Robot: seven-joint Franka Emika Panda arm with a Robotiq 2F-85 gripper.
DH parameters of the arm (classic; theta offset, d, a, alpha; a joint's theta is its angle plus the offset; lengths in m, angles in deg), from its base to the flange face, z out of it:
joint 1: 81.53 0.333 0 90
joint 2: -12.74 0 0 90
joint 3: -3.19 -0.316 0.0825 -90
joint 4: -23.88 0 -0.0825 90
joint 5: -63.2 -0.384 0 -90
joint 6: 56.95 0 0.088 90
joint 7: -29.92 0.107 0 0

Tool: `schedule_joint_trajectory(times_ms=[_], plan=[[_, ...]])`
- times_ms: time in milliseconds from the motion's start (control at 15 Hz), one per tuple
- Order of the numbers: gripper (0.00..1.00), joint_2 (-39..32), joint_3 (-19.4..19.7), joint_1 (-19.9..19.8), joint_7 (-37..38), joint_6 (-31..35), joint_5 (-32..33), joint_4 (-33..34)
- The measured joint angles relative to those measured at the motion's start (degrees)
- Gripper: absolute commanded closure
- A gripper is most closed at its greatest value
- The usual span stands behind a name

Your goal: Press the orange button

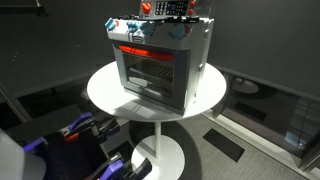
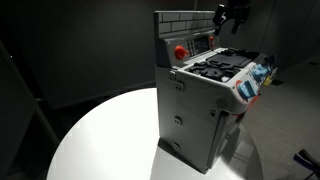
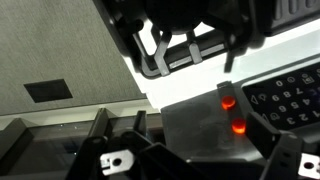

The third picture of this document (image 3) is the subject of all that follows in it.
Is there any black framed glass tray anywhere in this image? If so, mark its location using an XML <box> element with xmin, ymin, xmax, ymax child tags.
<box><xmin>0</xmin><ymin>107</ymin><xmax>162</xmax><ymax>180</ymax></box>

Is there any black number keypad panel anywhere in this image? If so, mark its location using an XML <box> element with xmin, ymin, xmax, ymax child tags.
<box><xmin>241</xmin><ymin>61</ymin><xmax>320</xmax><ymax>132</ymax></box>

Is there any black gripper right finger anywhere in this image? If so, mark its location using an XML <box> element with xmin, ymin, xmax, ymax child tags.
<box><xmin>244</xmin><ymin>111</ymin><xmax>282</xmax><ymax>161</ymax></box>

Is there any grey device with keypad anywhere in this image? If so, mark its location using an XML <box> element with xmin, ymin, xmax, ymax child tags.
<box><xmin>159</xmin><ymin>56</ymin><xmax>320</xmax><ymax>169</ymax></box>

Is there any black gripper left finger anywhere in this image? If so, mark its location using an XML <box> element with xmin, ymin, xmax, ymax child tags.
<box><xmin>132</xmin><ymin>110</ymin><xmax>147</xmax><ymax>136</ymax></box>

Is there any round orange button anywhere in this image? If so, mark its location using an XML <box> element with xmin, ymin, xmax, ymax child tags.
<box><xmin>221</xmin><ymin>95</ymin><xmax>237</xmax><ymax>111</ymax></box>
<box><xmin>231</xmin><ymin>117</ymin><xmax>248</xmax><ymax>136</ymax></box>

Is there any black ribbed plastic housing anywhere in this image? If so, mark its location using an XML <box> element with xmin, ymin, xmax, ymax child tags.
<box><xmin>263</xmin><ymin>0</ymin><xmax>320</xmax><ymax>37</ymax></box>

